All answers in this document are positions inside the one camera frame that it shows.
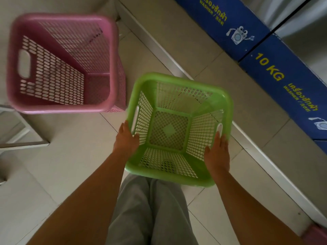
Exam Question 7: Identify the blue panel washing machine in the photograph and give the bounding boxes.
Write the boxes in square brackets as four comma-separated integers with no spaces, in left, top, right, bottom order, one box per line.
[239,0,327,141]
[172,0,310,62]
[314,139,327,155]

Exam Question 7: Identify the person's right forearm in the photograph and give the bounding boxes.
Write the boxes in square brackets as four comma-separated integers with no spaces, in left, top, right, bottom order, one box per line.
[211,167,307,245]

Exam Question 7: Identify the white metal furniture frame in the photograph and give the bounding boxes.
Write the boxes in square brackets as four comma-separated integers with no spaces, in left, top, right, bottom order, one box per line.
[0,104,50,151]

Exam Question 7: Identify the person's left forearm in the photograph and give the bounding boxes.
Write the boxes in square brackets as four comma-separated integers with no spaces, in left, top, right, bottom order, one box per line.
[27,152,129,245]

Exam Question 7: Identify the pink plastic object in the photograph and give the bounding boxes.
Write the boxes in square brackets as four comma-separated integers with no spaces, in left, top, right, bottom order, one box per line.
[301,224,327,245]

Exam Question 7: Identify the pink plastic laundry basket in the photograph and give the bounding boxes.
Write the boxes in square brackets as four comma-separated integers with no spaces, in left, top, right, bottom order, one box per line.
[6,13,127,115]

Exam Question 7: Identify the person's left hand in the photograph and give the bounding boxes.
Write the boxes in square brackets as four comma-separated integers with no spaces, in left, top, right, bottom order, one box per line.
[113,120,140,160]

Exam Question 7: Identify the grey trousers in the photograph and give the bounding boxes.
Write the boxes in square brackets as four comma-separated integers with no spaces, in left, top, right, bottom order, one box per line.
[106,174,199,245]

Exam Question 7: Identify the green plastic laundry basket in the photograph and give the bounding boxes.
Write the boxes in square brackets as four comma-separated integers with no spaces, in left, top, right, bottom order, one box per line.
[125,72,234,188]

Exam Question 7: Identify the person's right hand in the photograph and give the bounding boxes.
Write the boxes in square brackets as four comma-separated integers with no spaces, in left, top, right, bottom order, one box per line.
[204,131,230,176]

